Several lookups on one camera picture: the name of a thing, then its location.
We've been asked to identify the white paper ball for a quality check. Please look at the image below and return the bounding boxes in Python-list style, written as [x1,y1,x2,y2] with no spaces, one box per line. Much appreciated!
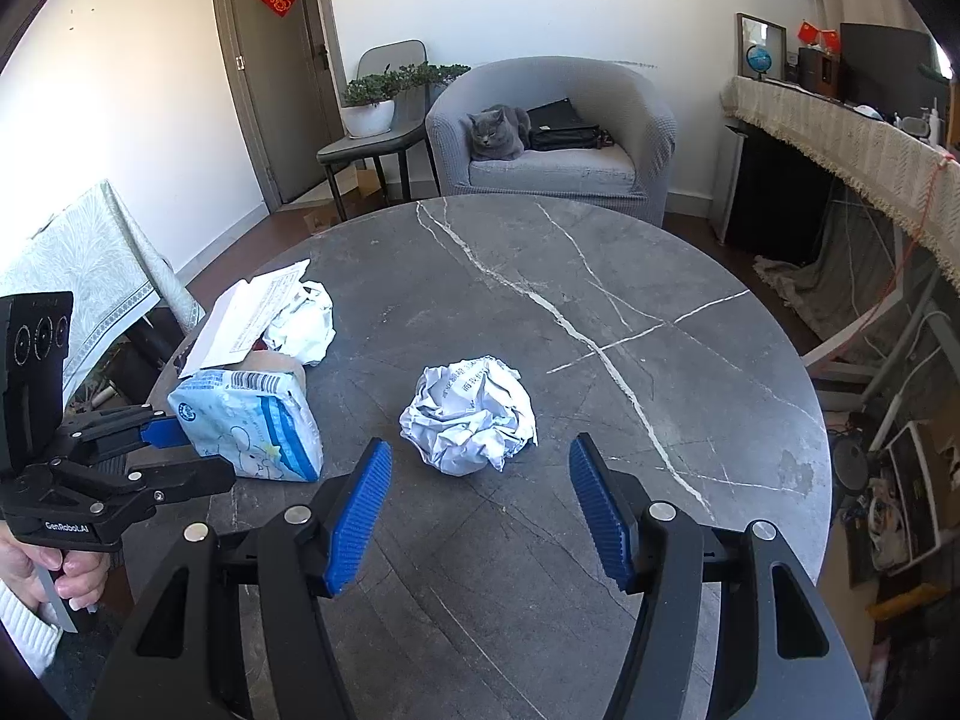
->
[398,356,537,478]

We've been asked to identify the black bag on armchair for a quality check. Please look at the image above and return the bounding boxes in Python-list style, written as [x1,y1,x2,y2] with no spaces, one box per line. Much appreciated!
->
[527,98,613,151]

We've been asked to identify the person's left hand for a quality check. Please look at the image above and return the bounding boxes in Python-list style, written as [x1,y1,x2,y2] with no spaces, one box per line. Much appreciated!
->
[0,523,110,611]

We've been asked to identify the grey cat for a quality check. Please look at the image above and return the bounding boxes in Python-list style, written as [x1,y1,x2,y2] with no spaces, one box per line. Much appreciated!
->
[469,104,530,161]

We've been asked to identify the torn white paper box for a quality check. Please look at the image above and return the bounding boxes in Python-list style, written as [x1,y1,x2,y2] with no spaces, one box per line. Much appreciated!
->
[179,259,309,379]

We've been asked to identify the beige lace sideboard cloth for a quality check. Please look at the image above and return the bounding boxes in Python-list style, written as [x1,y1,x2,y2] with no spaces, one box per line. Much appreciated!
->
[721,76,960,284]

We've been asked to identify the blue white tissue pack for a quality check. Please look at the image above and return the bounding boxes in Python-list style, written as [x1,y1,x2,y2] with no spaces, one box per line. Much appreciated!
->
[167,351,324,483]

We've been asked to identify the grey door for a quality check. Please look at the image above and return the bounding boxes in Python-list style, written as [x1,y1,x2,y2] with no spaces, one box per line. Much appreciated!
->
[213,0,343,211]

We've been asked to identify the green patterned tablecloth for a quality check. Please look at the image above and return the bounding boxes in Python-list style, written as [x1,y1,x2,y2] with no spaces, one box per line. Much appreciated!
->
[2,182,203,397]

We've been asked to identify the grey armchair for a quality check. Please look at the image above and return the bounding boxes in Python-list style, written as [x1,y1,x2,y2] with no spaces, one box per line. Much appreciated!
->
[425,55,677,226]

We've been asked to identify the small red flags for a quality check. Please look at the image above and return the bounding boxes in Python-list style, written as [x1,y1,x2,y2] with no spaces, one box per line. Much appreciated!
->
[797,21,841,55]

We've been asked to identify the black monitor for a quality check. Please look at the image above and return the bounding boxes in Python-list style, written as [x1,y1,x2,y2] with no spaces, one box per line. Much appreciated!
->
[838,23,950,119]

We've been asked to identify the small blue globe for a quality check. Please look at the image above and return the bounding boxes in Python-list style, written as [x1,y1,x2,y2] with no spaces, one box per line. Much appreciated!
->
[743,44,773,82]

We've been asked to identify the potted green plant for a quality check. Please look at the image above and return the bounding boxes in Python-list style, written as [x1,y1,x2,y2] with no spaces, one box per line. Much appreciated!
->
[342,62,470,140]

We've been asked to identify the framed picture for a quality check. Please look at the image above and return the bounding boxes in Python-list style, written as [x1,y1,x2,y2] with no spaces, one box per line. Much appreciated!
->
[737,13,786,82]

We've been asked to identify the small crumpled paper wad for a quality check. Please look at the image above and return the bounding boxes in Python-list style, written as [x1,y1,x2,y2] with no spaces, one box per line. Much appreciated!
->
[262,281,335,367]

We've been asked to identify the cardboard box on floor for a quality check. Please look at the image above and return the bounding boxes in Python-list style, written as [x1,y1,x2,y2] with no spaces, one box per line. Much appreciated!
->
[296,167,384,236]

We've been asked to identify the grey dining chair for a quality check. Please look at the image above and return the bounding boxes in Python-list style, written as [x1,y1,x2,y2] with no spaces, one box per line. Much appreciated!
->
[316,39,431,221]

